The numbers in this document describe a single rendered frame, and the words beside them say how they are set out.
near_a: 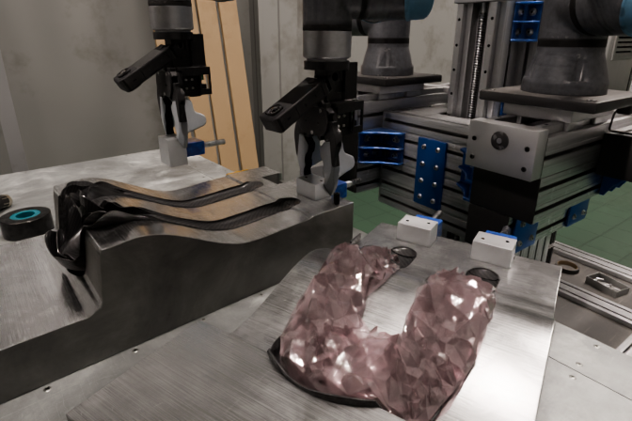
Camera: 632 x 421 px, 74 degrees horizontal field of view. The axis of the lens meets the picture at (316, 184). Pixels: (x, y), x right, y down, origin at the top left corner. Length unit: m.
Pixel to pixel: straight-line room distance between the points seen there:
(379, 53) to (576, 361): 0.89
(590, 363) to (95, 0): 2.65
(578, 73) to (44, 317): 0.91
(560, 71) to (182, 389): 0.81
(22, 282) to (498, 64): 1.01
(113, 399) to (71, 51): 2.49
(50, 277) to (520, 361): 0.53
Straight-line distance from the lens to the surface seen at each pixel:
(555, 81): 0.92
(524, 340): 0.43
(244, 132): 2.61
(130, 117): 2.82
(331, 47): 0.65
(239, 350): 0.36
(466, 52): 1.17
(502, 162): 0.83
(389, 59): 1.21
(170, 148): 0.85
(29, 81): 2.74
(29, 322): 0.55
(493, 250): 0.61
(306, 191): 0.70
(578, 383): 0.56
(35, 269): 0.66
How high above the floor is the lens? 1.14
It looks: 19 degrees down
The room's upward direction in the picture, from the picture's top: straight up
